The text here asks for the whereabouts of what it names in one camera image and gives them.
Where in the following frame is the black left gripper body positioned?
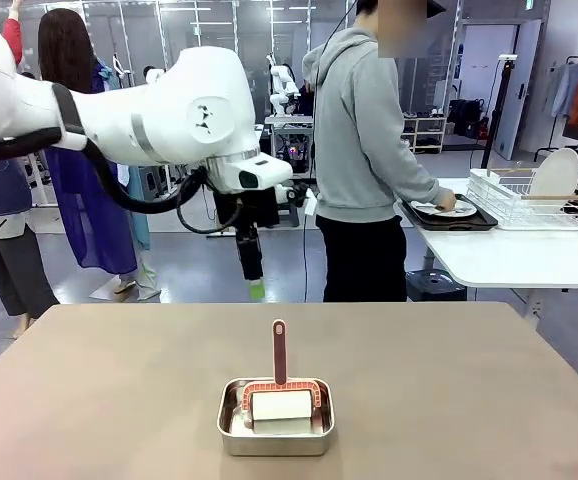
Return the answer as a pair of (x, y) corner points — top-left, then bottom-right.
(213, 187), (282, 237)

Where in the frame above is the red-handled lint roller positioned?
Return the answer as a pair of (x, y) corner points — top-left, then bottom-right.
(241, 318), (323, 435)

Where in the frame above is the brown plastic serving tray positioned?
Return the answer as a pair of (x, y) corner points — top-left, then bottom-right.
(398, 193), (500, 233)

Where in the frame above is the person's grey-sleeved right forearm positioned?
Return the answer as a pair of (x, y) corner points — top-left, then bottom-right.
(386, 139), (445, 205)

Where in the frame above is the grey plastic stool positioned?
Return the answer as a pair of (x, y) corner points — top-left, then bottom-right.
(277, 198), (301, 229)

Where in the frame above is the white side table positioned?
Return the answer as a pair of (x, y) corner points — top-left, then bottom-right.
(393, 177), (578, 321)

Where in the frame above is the person in grey hoodie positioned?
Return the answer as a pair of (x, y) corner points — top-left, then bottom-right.
(301, 0), (458, 304)

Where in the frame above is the dark blue plastic stool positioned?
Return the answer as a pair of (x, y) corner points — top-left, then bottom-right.
(404, 269), (469, 303)

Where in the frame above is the stainless steel rectangular container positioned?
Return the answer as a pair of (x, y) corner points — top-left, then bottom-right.
(216, 377), (336, 457)

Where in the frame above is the white shoe shelf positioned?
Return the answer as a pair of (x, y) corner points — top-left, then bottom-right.
(402, 113), (449, 155)

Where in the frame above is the tall black light stand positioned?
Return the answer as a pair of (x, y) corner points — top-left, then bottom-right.
(480, 53), (518, 170)

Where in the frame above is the grey-blue hanging shirt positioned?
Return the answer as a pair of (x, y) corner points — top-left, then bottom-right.
(542, 61), (578, 120)

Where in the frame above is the long-haired woman blue cape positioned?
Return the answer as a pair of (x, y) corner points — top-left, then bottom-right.
(37, 7), (161, 302)

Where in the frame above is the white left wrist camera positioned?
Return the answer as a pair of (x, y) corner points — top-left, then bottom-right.
(274, 182), (318, 217)

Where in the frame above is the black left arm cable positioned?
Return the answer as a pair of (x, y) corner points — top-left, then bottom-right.
(0, 126), (243, 236)

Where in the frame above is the white wire dish rack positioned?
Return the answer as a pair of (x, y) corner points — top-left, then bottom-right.
(466, 167), (578, 232)

